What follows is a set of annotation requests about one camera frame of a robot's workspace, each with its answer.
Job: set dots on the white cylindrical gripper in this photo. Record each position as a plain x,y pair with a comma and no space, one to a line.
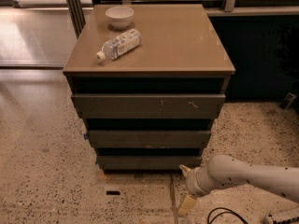
192,181

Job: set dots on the grey drawer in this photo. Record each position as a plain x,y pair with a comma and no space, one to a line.
147,162
149,139
148,106

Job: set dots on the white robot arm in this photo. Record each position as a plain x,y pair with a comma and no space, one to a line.
223,172

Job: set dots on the brown drawer cabinet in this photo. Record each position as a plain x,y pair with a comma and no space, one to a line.
180,53

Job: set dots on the grey power strip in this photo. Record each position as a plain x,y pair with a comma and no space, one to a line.
283,217

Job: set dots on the clear plastic water bottle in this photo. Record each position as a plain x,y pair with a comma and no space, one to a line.
119,45

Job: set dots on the white ceramic bowl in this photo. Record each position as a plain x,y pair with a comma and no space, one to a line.
120,17

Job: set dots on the small grey wall box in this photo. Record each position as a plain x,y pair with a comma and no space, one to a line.
288,100

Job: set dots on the dark metal post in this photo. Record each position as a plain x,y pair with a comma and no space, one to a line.
77,16

